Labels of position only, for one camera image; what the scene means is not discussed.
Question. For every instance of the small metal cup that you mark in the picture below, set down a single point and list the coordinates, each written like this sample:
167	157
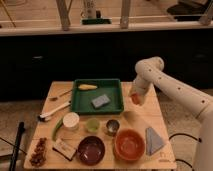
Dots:
112	127

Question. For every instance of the yellow corn cob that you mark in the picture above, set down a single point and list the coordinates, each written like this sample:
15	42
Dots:
87	87

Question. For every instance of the grey blue sponge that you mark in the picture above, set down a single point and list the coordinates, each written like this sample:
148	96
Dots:
100	101

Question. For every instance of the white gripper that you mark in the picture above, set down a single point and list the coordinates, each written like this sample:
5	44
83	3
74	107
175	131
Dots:
140	86

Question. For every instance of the orange bowl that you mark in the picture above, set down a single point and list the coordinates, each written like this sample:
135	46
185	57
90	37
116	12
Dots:
129	145

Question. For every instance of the red apple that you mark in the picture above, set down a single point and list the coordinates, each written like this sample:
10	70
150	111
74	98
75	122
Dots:
136	99

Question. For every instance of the white bottle on green base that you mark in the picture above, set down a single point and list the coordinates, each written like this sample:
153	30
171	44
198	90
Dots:
92	16

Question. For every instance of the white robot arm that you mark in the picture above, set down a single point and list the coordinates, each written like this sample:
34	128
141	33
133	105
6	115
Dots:
200	104

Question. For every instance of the white lidded container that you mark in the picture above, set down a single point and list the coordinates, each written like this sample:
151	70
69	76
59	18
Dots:
71	121

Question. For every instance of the green plastic cup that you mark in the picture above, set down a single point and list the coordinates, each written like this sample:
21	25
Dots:
92	125

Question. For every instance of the blue grey folded cloth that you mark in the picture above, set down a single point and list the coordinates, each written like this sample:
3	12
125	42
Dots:
153	141

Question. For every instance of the dark purple bowl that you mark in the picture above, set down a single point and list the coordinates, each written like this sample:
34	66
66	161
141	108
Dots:
91	150

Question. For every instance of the green plastic tray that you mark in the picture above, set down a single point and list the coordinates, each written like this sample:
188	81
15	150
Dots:
81	100

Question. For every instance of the brown dried fruit cluster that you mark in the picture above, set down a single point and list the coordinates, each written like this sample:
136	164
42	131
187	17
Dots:
38	157

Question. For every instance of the green chili pepper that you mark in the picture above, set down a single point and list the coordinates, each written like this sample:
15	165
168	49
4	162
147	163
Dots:
56	128

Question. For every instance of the black pole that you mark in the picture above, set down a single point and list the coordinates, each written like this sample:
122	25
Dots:
16	147

